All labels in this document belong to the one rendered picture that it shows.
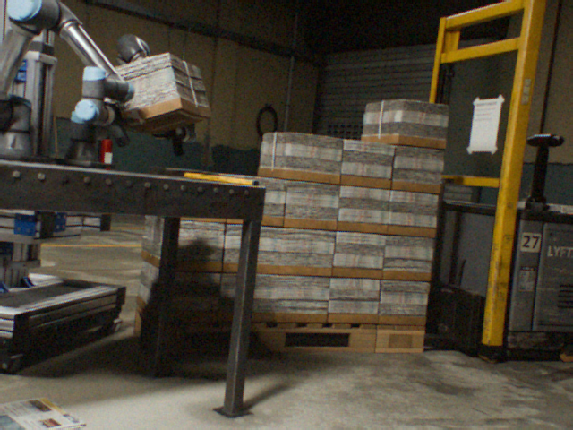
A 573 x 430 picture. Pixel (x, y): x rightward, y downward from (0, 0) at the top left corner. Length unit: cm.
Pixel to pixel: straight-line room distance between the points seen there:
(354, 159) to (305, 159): 27
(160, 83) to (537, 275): 226
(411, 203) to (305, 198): 60
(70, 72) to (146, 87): 737
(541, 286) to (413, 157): 98
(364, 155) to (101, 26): 734
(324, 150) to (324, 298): 73
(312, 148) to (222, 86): 806
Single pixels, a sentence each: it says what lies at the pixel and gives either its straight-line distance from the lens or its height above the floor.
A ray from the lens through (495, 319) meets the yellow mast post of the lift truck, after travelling 396.
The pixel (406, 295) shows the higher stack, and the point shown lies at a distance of 386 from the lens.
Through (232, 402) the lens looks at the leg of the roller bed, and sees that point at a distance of 265.
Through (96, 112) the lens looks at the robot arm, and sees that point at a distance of 268.
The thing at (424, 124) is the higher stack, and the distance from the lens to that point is 383.
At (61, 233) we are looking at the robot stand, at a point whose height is 50.
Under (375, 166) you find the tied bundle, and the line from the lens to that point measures 367.
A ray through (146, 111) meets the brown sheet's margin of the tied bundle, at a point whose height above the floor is 104.
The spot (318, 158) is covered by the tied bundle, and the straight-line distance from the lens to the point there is 353.
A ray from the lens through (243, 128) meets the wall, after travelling 1189.
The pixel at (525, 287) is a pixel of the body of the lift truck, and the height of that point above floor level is 40.
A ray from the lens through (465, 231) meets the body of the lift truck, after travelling 436.
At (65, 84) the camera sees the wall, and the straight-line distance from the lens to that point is 1030.
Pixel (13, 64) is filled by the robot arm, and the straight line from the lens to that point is 299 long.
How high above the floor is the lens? 84
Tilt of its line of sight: 3 degrees down
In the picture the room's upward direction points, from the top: 6 degrees clockwise
